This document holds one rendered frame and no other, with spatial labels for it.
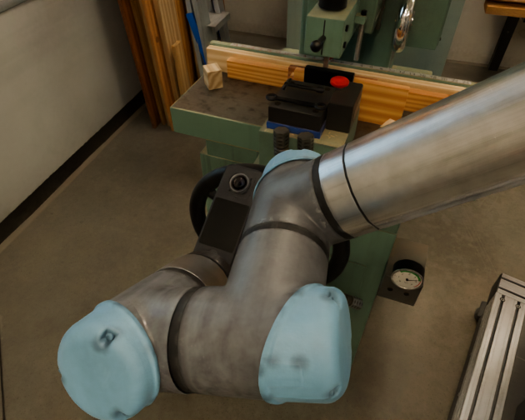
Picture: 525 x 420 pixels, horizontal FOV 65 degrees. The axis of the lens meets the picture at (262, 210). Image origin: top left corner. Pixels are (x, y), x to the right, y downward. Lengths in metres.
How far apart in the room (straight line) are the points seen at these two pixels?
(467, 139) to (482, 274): 1.60
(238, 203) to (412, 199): 0.20
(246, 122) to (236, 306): 0.57
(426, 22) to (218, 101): 0.46
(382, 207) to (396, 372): 1.24
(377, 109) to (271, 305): 0.60
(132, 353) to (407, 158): 0.22
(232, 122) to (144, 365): 0.60
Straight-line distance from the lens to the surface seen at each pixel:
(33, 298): 1.82
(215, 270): 0.39
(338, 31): 0.80
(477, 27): 3.36
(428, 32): 1.00
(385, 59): 1.06
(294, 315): 0.26
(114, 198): 2.08
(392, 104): 0.81
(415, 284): 0.89
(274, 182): 0.35
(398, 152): 0.30
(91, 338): 0.29
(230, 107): 0.86
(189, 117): 0.86
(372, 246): 0.92
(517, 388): 1.40
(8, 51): 1.94
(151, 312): 0.30
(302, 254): 0.30
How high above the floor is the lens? 1.34
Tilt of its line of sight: 45 degrees down
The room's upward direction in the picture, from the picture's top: straight up
